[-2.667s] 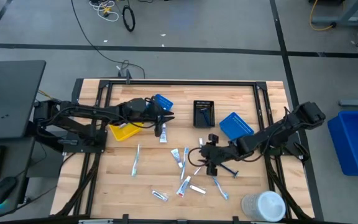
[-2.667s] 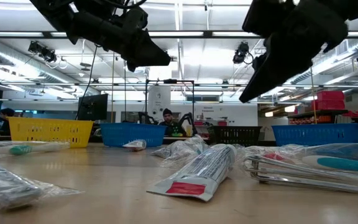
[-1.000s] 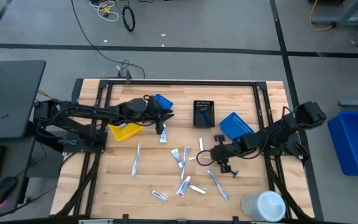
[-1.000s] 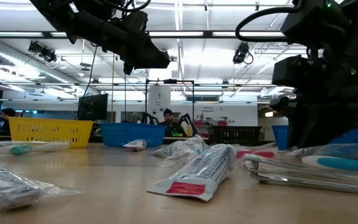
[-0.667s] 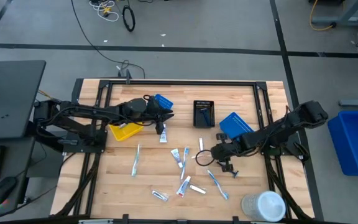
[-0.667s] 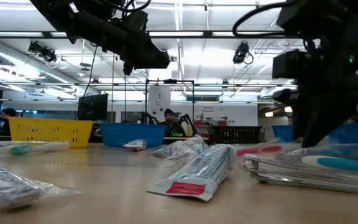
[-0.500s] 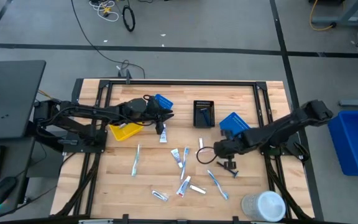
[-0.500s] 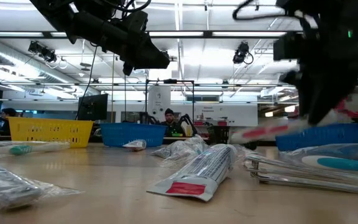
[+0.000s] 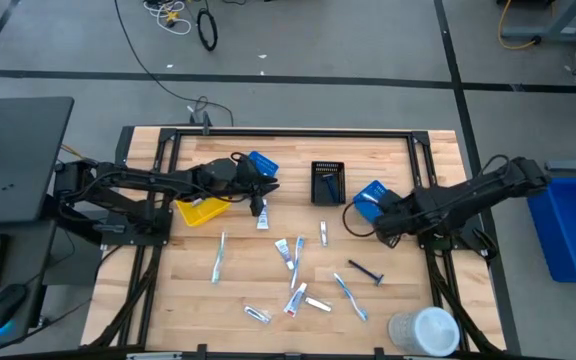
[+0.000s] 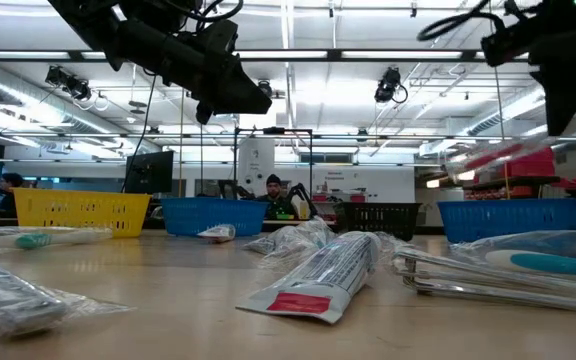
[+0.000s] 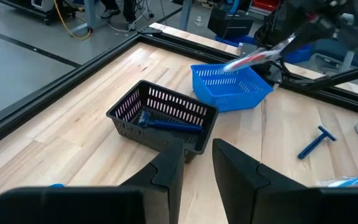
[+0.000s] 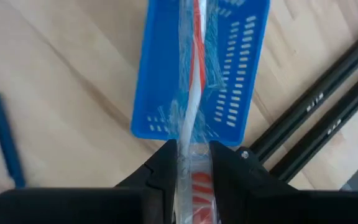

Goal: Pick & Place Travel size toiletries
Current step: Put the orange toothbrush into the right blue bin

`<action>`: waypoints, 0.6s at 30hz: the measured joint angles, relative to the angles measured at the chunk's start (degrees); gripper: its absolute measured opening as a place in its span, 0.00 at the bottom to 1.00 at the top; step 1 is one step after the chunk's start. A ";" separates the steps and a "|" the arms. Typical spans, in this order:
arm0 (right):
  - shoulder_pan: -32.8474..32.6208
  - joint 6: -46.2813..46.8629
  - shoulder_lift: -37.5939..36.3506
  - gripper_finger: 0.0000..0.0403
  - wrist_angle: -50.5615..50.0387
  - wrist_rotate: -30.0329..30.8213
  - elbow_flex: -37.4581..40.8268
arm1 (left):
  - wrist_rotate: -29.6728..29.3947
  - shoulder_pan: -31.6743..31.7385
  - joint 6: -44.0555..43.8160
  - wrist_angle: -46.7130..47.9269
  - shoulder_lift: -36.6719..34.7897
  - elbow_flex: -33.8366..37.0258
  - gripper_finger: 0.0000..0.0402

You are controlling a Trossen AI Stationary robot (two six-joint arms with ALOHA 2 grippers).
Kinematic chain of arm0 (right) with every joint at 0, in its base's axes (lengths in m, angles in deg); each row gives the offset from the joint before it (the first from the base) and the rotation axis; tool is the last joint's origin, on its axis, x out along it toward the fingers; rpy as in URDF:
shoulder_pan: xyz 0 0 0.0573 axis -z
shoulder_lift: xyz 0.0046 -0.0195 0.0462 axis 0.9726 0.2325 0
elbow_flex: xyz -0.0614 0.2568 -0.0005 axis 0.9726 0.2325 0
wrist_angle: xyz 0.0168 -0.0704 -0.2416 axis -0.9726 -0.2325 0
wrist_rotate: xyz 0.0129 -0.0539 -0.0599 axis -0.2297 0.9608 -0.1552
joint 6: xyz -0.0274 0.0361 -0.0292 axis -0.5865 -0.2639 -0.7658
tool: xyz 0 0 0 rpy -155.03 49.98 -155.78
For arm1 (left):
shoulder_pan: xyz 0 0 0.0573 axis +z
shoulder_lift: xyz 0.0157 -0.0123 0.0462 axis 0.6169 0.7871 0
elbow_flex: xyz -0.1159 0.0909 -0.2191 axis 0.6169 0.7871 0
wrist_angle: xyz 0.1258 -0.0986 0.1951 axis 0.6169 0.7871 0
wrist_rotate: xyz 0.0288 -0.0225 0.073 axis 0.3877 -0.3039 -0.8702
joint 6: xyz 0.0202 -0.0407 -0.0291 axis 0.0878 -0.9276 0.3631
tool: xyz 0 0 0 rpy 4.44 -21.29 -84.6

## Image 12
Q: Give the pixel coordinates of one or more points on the red white toothbrush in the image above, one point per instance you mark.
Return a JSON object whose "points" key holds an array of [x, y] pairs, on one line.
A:
{"points": [[196, 77]]}

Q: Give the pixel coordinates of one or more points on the black aluminium frame rail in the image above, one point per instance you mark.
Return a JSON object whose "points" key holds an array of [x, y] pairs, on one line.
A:
{"points": [[331, 124], [322, 90]]}

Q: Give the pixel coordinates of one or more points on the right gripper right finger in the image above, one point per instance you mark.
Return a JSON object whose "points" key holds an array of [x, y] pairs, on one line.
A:
{"points": [[238, 174]]}

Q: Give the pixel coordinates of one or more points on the dark blue stick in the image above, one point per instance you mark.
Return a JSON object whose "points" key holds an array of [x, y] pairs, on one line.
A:
{"points": [[5, 140]]}

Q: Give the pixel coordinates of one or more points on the blue perforated plastic basket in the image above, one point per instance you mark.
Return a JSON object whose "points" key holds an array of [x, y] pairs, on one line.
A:
{"points": [[160, 77]]}

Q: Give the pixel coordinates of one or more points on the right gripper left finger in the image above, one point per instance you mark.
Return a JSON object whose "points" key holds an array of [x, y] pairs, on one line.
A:
{"points": [[163, 168]]}

